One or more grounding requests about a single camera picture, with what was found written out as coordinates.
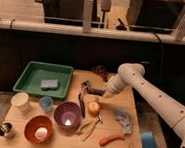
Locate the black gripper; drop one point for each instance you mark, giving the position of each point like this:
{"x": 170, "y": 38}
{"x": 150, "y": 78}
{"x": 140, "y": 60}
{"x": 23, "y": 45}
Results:
{"x": 87, "y": 86}

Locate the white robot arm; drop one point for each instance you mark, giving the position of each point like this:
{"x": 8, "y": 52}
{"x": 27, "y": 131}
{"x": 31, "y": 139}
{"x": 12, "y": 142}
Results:
{"x": 172, "y": 112}

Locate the purple bowl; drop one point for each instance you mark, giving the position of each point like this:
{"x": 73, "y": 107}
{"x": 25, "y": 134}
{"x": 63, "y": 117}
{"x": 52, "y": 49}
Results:
{"x": 67, "y": 115}

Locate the red bowl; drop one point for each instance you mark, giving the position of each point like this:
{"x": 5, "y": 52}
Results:
{"x": 38, "y": 129}

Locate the wooden board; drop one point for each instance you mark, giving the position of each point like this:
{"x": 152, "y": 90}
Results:
{"x": 67, "y": 139}

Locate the yellow tongs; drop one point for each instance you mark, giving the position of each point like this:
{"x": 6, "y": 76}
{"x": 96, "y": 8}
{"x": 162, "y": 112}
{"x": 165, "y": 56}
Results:
{"x": 88, "y": 127}

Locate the blue sponge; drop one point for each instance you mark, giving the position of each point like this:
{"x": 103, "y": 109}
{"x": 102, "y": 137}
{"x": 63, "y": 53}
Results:
{"x": 49, "y": 84}

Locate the small blue cup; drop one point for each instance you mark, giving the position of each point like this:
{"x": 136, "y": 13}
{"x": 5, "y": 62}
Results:
{"x": 46, "y": 103}

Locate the dark brown pinecone object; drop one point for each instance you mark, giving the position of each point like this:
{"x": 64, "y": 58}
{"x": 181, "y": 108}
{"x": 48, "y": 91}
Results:
{"x": 100, "y": 70}

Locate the red sausage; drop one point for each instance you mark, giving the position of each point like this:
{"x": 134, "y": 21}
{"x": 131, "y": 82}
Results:
{"x": 106, "y": 140}

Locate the blue grey cloth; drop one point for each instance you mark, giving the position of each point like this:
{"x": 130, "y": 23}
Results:
{"x": 125, "y": 120}

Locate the green plastic tray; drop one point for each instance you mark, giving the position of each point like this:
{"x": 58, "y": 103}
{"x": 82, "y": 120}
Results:
{"x": 35, "y": 72}

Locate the white paper cup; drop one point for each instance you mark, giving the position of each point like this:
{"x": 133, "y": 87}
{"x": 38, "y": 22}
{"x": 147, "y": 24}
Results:
{"x": 22, "y": 102}

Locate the blue tape roll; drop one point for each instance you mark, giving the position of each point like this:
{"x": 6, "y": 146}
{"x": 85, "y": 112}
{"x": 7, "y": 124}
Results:
{"x": 148, "y": 140}

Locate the metal cup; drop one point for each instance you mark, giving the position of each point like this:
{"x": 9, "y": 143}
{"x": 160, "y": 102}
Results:
{"x": 6, "y": 130}

